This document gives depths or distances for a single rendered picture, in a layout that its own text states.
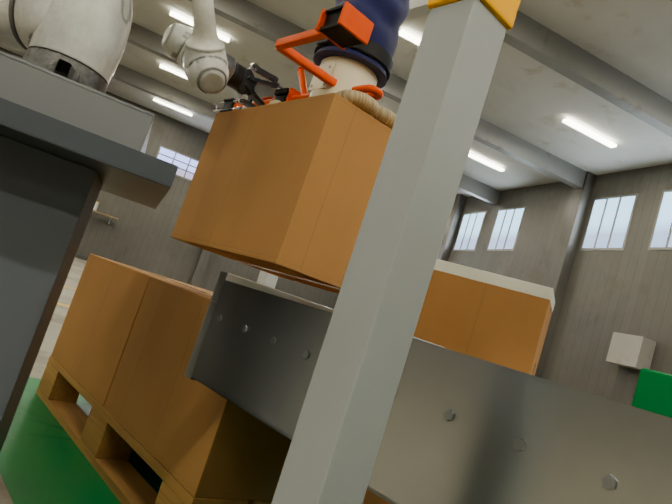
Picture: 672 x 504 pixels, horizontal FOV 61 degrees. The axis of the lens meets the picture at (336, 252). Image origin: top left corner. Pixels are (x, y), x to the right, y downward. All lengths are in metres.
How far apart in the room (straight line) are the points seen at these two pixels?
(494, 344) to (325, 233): 1.55
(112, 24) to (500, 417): 1.00
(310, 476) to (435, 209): 0.28
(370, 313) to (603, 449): 0.24
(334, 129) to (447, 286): 1.59
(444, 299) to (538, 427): 2.15
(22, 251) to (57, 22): 0.43
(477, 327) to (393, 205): 2.18
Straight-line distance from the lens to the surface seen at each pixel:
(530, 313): 2.70
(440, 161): 0.57
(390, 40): 1.69
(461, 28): 0.62
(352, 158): 1.33
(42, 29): 1.27
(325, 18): 1.34
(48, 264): 1.12
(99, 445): 1.81
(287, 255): 1.24
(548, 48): 8.87
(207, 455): 1.32
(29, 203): 1.13
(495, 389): 0.66
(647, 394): 0.70
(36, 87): 1.14
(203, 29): 1.61
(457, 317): 2.73
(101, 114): 1.13
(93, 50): 1.24
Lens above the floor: 0.58
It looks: 7 degrees up
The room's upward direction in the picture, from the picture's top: 18 degrees clockwise
